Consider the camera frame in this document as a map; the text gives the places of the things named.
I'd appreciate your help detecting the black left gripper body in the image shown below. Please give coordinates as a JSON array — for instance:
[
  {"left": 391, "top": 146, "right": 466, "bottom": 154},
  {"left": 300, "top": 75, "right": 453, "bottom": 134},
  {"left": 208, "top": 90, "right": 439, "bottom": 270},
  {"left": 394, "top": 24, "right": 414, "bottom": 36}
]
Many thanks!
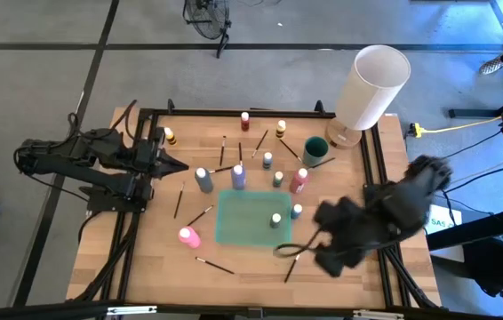
[{"left": 134, "top": 127, "right": 167, "bottom": 179}]

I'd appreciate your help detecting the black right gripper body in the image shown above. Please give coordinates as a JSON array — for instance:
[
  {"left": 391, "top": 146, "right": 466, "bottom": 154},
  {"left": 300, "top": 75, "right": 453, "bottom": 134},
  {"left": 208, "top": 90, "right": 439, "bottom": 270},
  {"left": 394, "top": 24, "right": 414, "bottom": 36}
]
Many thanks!
[{"left": 329, "top": 197, "right": 371, "bottom": 268}]

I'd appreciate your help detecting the large grey paint bottle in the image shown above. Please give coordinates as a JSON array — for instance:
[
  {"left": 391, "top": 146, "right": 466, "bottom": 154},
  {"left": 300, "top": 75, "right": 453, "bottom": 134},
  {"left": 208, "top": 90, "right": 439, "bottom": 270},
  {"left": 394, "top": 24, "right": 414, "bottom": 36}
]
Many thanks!
[{"left": 194, "top": 167, "right": 214, "bottom": 195}]

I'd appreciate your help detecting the large red paint bottle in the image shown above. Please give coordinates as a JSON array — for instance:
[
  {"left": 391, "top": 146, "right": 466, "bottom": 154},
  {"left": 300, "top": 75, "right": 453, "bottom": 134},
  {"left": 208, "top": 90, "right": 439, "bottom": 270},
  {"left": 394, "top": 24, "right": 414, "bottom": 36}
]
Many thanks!
[{"left": 289, "top": 167, "right": 309, "bottom": 195}]

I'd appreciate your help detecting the large purple paint bottle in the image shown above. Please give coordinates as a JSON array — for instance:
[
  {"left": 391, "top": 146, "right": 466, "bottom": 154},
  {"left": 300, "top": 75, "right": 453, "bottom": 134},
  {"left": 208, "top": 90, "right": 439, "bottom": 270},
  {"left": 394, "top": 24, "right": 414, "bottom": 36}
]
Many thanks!
[{"left": 230, "top": 164, "right": 247, "bottom": 191}]

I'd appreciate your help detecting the large pink paint bottle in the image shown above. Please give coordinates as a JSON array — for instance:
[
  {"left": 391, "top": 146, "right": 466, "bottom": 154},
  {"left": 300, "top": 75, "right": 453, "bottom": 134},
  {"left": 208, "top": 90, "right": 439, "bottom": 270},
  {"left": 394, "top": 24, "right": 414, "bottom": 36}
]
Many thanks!
[{"left": 178, "top": 226, "right": 202, "bottom": 249}]

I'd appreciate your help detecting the teal plastic tray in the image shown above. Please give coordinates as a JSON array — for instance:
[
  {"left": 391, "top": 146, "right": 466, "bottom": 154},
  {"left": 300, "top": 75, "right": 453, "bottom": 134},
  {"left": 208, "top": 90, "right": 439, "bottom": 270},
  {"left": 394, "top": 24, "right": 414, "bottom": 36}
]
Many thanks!
[{"left": 214, "top": 189, "right": 293, "bottom": 247}]

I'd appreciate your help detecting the dark green cup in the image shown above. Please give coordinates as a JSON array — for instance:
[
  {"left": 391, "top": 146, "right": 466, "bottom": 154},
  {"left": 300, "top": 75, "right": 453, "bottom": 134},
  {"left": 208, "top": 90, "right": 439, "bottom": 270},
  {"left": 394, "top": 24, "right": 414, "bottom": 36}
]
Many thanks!
[{"left": 302, "top": 136, "right": 331, "bottom": 169}]

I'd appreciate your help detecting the white printed sign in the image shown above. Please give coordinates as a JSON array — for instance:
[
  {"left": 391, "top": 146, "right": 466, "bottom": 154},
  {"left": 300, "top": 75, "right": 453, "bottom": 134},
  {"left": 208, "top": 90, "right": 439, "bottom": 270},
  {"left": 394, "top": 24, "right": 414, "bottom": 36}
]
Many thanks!
[{"left": 428, "top": 215, "right": 464, "bottom": 236}]

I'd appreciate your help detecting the white shade table lamp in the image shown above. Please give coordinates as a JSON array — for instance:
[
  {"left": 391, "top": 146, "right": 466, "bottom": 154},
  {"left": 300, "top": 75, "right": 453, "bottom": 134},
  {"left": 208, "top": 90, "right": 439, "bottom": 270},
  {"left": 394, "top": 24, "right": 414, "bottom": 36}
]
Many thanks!
[{"left": 324, "top": 44, "right": 412, "bottom": 150}]

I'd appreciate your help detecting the black floor fan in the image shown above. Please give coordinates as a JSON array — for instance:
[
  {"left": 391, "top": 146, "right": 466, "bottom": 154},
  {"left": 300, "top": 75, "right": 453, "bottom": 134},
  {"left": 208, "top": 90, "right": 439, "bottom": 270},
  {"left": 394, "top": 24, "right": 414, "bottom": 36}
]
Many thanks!
[{"left": 182, "top": 0, "right": 233, "bottom": 60}]

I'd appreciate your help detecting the person's shoe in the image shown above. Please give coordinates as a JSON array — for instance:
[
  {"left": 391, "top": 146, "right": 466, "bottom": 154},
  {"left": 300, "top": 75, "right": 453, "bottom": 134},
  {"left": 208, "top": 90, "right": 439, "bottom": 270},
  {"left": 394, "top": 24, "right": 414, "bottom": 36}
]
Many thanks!
[{"left": 477, "top": 56, "right": 503, "bottom": 76}]

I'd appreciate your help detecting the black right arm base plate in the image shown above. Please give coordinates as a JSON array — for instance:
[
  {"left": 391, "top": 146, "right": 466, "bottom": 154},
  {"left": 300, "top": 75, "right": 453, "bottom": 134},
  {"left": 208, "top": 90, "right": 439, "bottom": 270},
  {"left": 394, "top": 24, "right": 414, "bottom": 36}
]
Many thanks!
[{"left": 363, "top": 184, "right": 428, "bottom": 220}]

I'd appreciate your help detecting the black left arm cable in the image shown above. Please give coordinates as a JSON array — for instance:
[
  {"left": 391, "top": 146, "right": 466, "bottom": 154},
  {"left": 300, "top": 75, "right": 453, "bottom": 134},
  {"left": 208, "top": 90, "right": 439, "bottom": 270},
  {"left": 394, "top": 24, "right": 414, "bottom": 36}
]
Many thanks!
[{"left": 67, "top": 100, "right": 140, "bottom": 148}]

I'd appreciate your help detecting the silver rail bracket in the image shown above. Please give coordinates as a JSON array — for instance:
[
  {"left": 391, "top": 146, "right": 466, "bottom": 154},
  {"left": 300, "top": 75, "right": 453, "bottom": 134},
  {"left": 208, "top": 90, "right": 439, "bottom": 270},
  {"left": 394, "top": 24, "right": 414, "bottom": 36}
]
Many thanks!
[
  {"left": 107, "top": 305, "right": 158, "bottom": 316},
  {"left": 352, "top": 309, "right": 406, "bottom": 320}
]

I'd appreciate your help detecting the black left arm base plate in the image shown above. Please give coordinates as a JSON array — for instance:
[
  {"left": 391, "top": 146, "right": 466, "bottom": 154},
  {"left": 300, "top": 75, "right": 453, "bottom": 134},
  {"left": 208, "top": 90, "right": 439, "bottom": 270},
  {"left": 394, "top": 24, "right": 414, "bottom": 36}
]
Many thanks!
[{"left": 84, "top": 177, "right": 150, "bottom": 212}]

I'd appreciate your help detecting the yellow extension cord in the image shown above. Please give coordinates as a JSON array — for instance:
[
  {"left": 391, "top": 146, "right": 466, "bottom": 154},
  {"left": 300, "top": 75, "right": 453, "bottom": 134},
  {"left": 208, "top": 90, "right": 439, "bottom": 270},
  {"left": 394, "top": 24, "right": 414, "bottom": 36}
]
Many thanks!
[{"left": 409, "top": 100, "right": 503, "bottom": 139}]

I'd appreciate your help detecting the black power cable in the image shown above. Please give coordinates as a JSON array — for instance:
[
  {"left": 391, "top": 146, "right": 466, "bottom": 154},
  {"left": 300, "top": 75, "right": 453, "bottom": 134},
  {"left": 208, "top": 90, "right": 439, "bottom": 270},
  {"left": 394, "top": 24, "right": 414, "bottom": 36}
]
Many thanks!
[
  {"left": 440, "top": 128, "right": 503, "bottom": 161},
  {"left": 442, "top": 160, "right": 503, "bottom": 210}
]

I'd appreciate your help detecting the beige cable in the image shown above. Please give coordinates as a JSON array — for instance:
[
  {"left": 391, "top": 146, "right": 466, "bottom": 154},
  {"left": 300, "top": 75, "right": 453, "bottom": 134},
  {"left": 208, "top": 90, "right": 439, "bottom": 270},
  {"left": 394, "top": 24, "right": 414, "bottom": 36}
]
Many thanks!
[{"left": 449, "top": 141, "right": 503, "bottom": 186}]

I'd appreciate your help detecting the black camera rail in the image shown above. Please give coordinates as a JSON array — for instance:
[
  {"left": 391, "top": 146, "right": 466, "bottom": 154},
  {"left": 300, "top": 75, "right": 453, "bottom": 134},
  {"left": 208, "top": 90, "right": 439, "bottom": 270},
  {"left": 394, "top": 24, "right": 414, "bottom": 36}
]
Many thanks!
[{"left": 0, "top": 300, "right": 503, "bottom": 320}]

